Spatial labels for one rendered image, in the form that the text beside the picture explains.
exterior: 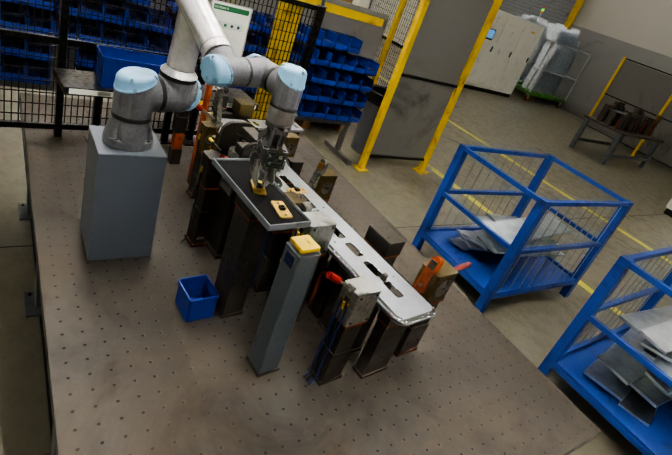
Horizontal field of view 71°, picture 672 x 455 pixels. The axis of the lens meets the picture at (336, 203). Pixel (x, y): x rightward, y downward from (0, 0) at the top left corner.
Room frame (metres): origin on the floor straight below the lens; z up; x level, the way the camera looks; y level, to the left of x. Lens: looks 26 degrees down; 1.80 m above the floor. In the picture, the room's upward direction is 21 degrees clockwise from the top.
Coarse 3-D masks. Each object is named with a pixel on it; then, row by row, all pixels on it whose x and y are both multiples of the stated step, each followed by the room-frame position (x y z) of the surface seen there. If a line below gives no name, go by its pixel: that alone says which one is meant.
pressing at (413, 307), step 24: (240, 120) 2.12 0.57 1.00; (288, 168) 1.79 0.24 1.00; (312, 192) 1.65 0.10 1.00; (336, 216) 1.53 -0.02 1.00; (336, 240) 1.37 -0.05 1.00; (360, 240) 1.43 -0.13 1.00; (360, 264) 1.28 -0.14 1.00; (384, 264) 1.33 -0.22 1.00; (384, 288) 1.20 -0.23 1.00; (408, 288) 1.25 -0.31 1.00; (384, 312) 1.10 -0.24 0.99; (408, 312) 1.13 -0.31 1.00; (432, 312) 1.18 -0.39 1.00
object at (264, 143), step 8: (272, 128) 1.16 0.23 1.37; (280, 128) 1.19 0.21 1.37; (288, 128) 1.18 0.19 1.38; (272, 136) 1.15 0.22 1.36; (280, 136) 1.15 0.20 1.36; (264, 144) 1.17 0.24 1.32; (272, 144) 1.17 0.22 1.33; (280, 144) 1.18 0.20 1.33; (264, 152) 1.15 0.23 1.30; (272, 152) 1.15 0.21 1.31; (280, 152) 1.16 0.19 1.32; (264, 160) 1.14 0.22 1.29; (272, 160) 1.15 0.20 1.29; (280, 160) 1.16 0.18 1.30; (280, 168) 1.16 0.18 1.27
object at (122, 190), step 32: (96, 128) 1.33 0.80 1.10; (96, 160) 1.20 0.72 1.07; (128, 160) 1.24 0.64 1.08; (160, 160) 1.30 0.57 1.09; (96, 192) 1.19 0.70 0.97; (128, 192) 1.25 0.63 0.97; (160, 192) 1.31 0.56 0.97; (96, 224) 1.20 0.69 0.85; (128, 224) 1.26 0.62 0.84; (96, 256) 1.20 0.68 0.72; (128, 256) 1.27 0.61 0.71
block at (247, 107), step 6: (234, 102) 2.21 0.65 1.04; (240, 102) 2.19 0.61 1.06; (246, 102) 2.22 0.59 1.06; (234, 108) 2.20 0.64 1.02; (240, 108) 2.17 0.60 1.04; (246, 108) 2.19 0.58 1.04; (252, 108) 2.21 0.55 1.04; (234, 114) 2.20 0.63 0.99; (240, 114) 2.17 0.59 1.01; (246, 114) 2.20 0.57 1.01; (252, 114) 2.22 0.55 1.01; (246, 120) 2.21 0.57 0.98
